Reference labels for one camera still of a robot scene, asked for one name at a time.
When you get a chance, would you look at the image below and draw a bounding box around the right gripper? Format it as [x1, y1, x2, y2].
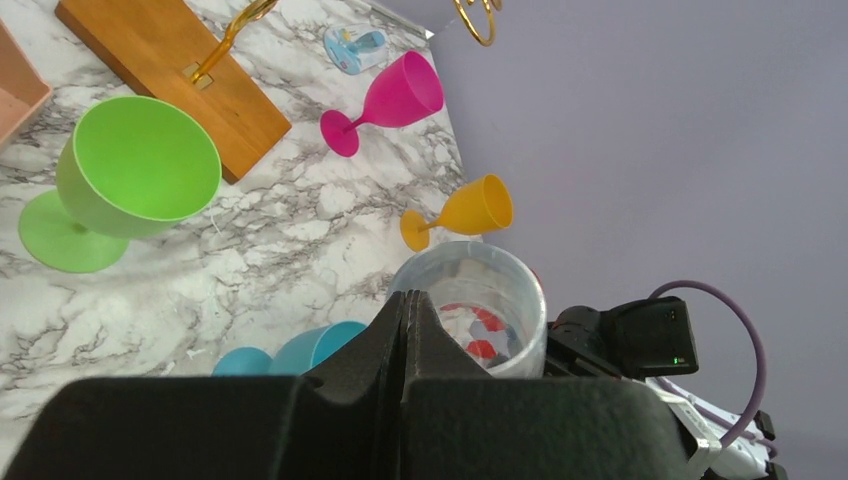
[544, 296, 699, 379]

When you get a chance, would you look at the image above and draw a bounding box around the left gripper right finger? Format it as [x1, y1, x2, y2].
[402, 289, 691, 479]

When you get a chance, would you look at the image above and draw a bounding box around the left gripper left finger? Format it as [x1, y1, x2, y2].
[5, 293, 406, 479]

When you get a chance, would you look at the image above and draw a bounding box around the clear wine glass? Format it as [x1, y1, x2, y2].
[388, 241, 547, 378]

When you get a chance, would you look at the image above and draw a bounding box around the blue wine glass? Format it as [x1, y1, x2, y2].
[211, 321, 367, 376]

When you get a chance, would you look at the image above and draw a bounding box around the green wine glass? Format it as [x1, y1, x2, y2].
[18, 95, 222, 273]

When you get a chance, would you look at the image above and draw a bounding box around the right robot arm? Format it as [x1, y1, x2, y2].
[544, 296, 787, 479]

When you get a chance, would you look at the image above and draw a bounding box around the yellow wine glass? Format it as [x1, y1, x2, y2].
[399, 174, 514, 252]

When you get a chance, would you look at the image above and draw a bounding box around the magenta wine glass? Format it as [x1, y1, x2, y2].
[320, 51, 445, 157]

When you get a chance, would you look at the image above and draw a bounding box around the gold wine glass rack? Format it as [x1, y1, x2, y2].
[54, 0, 505, 185]

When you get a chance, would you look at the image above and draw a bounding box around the pink plastic desk organizer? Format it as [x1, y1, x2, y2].
[1, 23, 53, 152]

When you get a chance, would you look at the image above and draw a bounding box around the small blue white package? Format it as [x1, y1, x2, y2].
[323, 24, 388, 75]

